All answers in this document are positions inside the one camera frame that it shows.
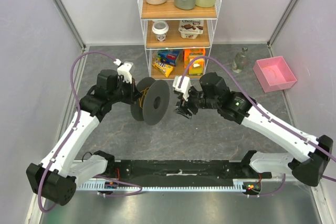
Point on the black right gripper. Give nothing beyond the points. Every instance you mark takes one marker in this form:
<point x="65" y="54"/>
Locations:
<point x="189" y="102"/>

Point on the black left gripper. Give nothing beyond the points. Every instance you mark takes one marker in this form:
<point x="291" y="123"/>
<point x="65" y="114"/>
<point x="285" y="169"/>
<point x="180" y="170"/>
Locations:
<point x="134" y="94"/>

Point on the black cable spool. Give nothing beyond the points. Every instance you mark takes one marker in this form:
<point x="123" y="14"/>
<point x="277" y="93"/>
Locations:
<point x="153" y="102"/>

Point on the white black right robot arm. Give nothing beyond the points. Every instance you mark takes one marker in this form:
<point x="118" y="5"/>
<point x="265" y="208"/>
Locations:
<point x="306" y="156"/>

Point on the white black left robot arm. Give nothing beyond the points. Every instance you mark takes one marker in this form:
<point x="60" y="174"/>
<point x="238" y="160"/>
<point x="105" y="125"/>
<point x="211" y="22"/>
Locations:
<point x="55" y="178"/>

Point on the yellow M&M candy bag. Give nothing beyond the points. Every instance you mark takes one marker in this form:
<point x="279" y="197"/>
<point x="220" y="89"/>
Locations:
<point x="161" y="70"/>

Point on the yellow green sponge pack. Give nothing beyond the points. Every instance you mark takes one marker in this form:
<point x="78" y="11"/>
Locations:
<point x="197" y="67"/>

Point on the blue snack box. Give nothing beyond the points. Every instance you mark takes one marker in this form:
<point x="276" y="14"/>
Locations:
<point x="169" y="57"/>

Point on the orange snack box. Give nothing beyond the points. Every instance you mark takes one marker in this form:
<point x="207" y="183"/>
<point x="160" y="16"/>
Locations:
<point x="192" y="52"/>

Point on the white yogurt cup with lid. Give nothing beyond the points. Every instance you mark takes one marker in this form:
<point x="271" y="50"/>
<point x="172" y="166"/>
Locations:
<point x="160" y="29"/>

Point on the clear glass bottle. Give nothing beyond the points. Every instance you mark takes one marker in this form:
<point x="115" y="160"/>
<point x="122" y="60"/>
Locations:
<point x="240" y="60"/>

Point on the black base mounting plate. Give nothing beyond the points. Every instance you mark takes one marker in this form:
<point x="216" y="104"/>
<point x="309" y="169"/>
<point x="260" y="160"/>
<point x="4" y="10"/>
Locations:
<point x="182" y="172"/>

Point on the Chobani yogurt tub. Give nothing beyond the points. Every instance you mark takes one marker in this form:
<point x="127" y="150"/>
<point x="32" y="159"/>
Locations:
<point x="190" y="29"/>

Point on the pink plastic bin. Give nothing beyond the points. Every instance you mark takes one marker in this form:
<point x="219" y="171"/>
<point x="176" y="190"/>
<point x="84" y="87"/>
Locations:
<point x="274" y="74"/>

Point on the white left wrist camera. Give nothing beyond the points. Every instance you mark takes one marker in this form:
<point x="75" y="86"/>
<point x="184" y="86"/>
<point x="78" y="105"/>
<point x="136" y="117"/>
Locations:
<point x="124" y="70"/>

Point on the white wire wooden shelf rack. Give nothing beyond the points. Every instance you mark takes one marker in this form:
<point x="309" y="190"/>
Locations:
<point x="169" y="13"/>

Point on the slotted cable duct rail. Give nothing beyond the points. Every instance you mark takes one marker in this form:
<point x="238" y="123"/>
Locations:
<point x="105" y="186"/>

